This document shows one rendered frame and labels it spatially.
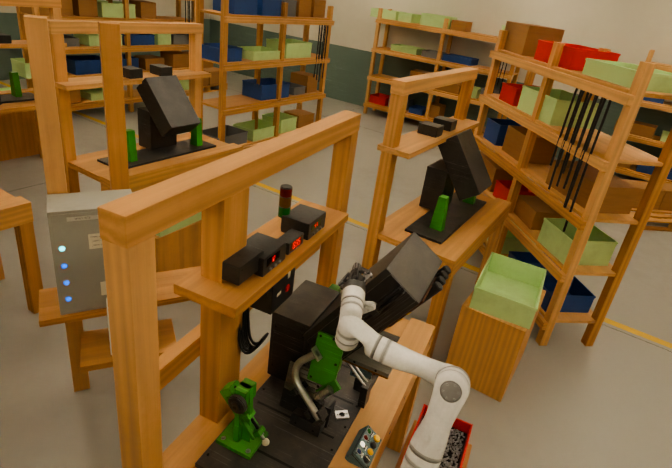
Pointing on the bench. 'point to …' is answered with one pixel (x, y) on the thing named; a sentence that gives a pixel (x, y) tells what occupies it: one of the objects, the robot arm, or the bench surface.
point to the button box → (362, 448)
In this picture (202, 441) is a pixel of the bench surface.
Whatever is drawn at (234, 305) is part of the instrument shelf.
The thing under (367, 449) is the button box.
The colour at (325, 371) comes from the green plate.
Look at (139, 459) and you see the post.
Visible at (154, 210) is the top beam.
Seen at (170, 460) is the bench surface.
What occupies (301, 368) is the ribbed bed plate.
